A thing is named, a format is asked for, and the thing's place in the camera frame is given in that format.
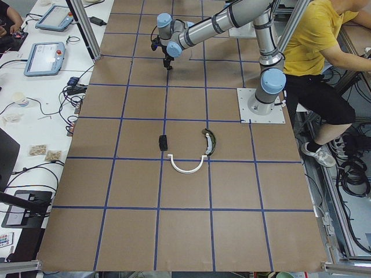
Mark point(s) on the aluminium frame post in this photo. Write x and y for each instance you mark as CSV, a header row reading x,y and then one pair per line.
x,y
81,18

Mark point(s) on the white curved plastic part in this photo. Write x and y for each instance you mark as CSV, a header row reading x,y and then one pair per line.
x,y
186,167

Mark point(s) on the upper teach pendant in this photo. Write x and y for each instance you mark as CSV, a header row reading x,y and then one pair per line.
x,y
57,18

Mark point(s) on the olive brake shoe part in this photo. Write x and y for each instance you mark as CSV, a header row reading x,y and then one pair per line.
x,y
211,141

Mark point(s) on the person in yellow shirt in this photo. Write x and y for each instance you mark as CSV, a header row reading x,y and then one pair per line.
x,y
313,43

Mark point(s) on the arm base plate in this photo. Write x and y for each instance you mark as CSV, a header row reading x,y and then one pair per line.
x,y
252,111

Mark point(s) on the black power adapter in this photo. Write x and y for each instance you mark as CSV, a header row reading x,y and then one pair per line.
x,y
97,21

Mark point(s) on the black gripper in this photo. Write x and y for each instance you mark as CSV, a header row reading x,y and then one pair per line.
x,y
167,57

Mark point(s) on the teach pendant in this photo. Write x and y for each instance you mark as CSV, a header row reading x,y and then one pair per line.
x,y
45,59
57,18

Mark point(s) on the black rectangular plastic part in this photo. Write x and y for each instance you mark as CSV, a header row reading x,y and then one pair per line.
x,y
163,143

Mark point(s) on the lower teach pendant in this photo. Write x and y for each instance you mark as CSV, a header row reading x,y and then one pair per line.
x,y
45,59

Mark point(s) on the black monitor stand base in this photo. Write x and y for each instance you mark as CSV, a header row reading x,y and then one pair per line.
x,y
27,209

